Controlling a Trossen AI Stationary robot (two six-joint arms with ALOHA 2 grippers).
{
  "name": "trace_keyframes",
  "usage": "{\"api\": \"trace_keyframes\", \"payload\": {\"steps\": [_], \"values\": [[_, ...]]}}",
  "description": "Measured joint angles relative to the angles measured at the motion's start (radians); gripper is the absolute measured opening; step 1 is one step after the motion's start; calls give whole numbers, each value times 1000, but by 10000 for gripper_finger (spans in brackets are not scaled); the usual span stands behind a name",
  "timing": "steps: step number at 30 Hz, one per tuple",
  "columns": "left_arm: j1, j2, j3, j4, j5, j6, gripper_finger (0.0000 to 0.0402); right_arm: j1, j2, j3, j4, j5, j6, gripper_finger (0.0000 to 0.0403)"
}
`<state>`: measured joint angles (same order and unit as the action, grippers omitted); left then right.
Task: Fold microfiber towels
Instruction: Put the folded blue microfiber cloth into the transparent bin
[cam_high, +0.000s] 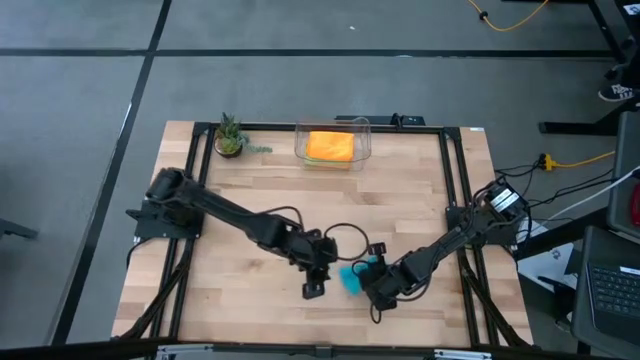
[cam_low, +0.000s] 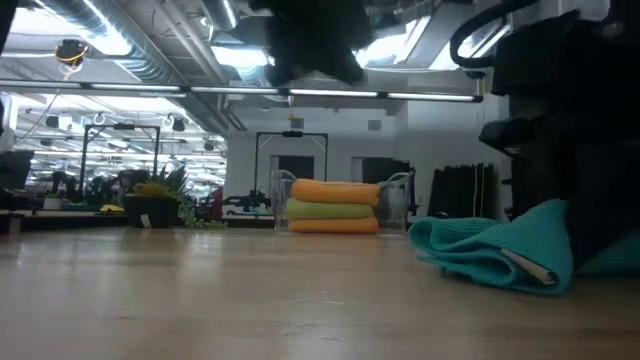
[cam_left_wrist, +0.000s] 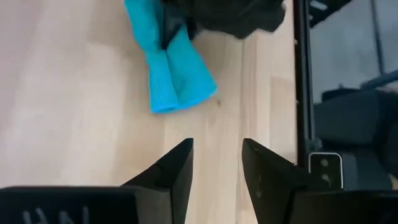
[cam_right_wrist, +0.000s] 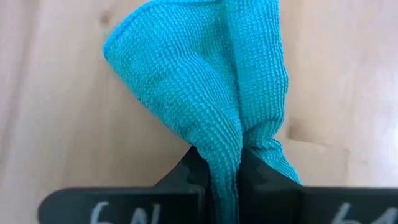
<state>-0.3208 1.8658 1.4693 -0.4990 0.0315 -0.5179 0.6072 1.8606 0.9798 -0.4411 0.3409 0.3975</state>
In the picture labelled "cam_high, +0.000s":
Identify clear plastic bin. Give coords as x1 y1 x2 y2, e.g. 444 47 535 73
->
293 116 373 172

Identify white paper sheet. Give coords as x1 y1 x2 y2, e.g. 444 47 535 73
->
514 219 576 289

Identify potted succulent plant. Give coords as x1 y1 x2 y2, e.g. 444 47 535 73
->
213 111 274 160

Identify green microfiber towel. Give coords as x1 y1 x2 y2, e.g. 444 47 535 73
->
303 155 352 170

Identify silver metal bracket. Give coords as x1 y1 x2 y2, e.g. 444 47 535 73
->
156 343 214 360
433 348 494 360

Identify black power cable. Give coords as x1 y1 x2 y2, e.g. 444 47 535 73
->
494 159 616 211

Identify grey desk panel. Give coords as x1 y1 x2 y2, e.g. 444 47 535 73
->
606 110 640 241

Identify yellow cable with power strip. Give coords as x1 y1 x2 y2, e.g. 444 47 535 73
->
537 149 617 173

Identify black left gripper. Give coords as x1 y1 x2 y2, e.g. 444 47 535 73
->
285 228 339 301

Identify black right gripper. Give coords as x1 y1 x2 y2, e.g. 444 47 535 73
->
358 241 429 312

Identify turquoise microfiber towel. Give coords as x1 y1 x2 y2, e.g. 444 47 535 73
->
339 255 382 297

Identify black furniture leg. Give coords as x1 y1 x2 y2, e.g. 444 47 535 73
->
0 218 39 240

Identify yellow-orange microfiber towel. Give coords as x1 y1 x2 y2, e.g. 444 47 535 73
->
305 130 356 163

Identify yellow hanging cable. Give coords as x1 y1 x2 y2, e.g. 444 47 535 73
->
467 0 551 33

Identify person's shoe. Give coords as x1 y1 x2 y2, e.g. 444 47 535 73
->
597 83 637 103

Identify white cable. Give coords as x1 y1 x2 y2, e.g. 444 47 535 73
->
529 167 640 226

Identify black desk leg frame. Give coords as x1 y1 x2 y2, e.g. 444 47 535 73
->
538 0 640 137

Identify person's leg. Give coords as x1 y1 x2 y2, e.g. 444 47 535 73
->
618 47 640 90

